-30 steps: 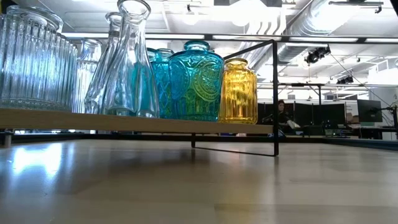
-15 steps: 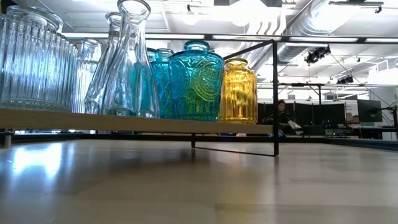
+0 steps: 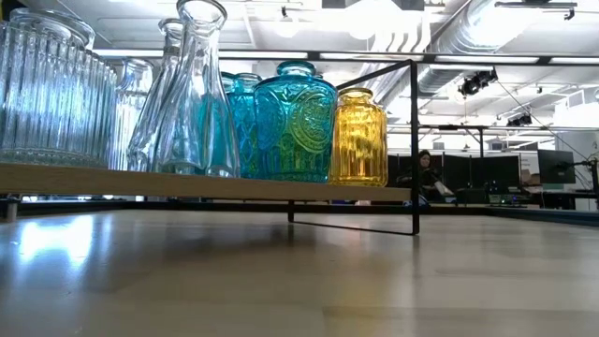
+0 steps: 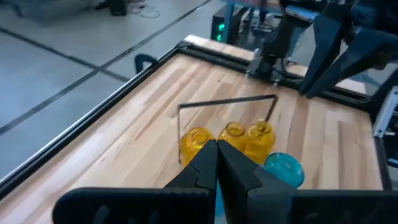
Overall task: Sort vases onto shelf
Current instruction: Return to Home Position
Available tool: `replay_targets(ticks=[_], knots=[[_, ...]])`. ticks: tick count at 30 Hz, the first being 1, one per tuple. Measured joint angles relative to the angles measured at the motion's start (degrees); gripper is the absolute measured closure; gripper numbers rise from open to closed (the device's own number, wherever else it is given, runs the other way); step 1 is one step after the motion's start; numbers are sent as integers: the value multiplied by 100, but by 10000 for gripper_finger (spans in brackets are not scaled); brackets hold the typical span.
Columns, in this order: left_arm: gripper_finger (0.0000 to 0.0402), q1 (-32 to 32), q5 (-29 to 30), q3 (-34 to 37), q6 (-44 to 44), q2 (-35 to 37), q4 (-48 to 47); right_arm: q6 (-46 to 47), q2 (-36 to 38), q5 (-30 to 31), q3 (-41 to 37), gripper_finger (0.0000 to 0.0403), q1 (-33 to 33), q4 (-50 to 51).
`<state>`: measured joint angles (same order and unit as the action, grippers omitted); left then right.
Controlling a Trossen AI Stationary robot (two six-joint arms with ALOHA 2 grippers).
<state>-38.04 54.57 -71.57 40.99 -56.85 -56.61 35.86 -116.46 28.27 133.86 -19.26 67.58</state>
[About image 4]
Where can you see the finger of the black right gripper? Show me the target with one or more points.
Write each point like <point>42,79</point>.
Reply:
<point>357,59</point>
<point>325,46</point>

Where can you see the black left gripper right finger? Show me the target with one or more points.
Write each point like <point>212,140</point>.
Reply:
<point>264,205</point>

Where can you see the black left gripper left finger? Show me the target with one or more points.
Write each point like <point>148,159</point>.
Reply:
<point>186,205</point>

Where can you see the amber ribbed glass vase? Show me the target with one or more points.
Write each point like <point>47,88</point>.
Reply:
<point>259,143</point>
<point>233,133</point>

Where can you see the amber diamond-pattern glass jar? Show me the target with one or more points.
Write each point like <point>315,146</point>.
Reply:
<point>192,143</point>

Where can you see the grey metal bracket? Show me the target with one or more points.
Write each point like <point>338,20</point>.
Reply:
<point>387,112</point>

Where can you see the black aluminium table frame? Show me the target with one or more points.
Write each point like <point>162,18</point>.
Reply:
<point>77,128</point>

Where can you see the black metal stand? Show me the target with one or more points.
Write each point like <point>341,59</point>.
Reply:
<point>229,21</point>

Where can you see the black box with green light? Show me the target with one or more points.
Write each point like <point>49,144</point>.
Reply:
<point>217,31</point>

